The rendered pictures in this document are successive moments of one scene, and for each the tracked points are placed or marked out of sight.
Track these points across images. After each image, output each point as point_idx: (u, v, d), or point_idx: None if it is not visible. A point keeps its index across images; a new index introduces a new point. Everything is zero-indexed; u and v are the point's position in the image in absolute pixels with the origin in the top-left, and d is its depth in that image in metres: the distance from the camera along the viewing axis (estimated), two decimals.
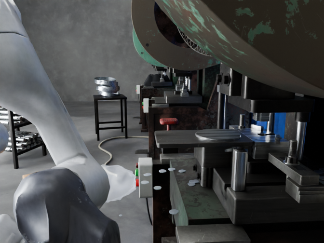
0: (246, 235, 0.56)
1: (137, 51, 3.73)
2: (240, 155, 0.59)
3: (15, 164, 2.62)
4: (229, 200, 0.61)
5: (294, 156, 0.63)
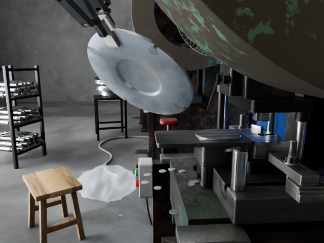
0: (246, 235, 0.56)
1: None
2: (240, 155, 0.59)
3: (15, 164, 2.62)
4: (229, 200, 0.61)
5: (294, 156, 0.63)
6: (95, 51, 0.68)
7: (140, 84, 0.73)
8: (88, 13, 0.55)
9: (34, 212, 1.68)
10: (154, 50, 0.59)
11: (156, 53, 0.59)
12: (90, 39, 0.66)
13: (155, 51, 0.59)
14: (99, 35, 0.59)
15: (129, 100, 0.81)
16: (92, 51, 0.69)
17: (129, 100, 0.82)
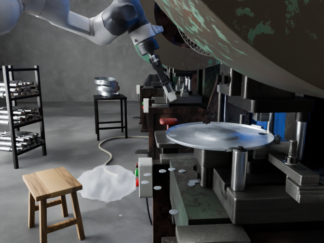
0: (246, 235, 0.56)
1: (137, 51, 3.73)
2: (240, 155, 0.59)
3: (15, 164, 2.62)
4: (229, 200, 0.61)
5: (294, 156, 0.63)
6: (174, 136, 0.77)
7: (219, 129, 0.81)
8: None
9: (34, 212, 1.68)
10: None
11: None
12: (168, 139, 0.74)
13: None
14: None
15: (209, 125, 0.90)
16: (170, 134, 0.78)
17: (209, 124, 0.91)
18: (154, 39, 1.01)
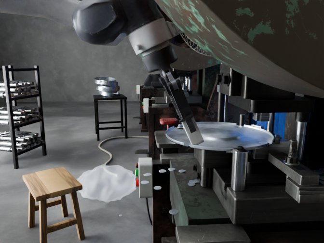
0: (246, 235, 0.56)
1: None
2: (240, 155, 0.59)
3: (15, 164, 2.62)
4: (229, 200, 0.61)
5: (294, 156, 0.63)
6: (261, 142, 0.70)
7: (209, 133, 0.76)
8: None
9: (34, 212, 1.68)
10: None
11: None
12: (273, 141, 0.72)
13: None
14: None
15: (189, 144, 0.69)
16: (263, 143, 0.69)
17: (189, 144, 0.69)
18: (170, 46, 0.60)
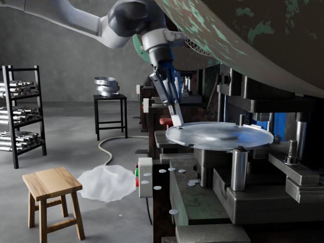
0: (246, 235, 0.56)
1: (137, 51, 3.73)
2: (240, 155, 0.59)
3: (15, 164, 2.62)
4: (229, 200, 0.61)
5: (294, 156, 0.63)
6: None
7: (225, 134, 0.75)
8: (173, 95, 0.88)
9: (34, 212, 1.68)
10: None
11: None
12: (229, 124, 0.91)
13: None
14: (180, 111, 0.87)
15: (262, 143, 0.70)
16: None
17: (263, 143, 0.69)
18: (164, 48, 0.83)
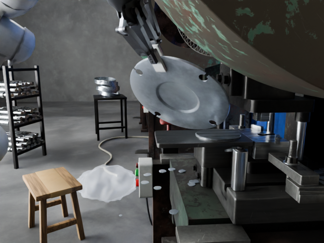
0: (246, 235, 0.56)
1: None
2: (240, 155, 0.59)
3: (15, 164, 2.62)
4: (229, 200, 0.61)
5: (294, 156, 0.63)
6: None
7: (188, 100, 0.78)
8: (145, 44, 0.63)
9: (34, 212, 1.68)
10: None
11: None
12: (147, 109, 0.89)
13: None
14: (150, 62, 0.67)
15: None
16: None
17: None
18: None
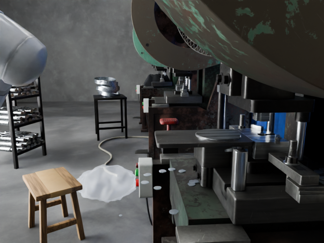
0: (246, 235, 0.56)
1: (137, 51, 3.73)
2: (240, 155, 0.59)
3: (15, 164, 2.62)
4: (229, 200, 0.61)
5: (294, 156, 0.63)
6: None
7: None
8: None
9: (34, 212, 1.68)
10: None
11: None
12: None
13: None
14: None
15: None
16: None
17: None
18: None
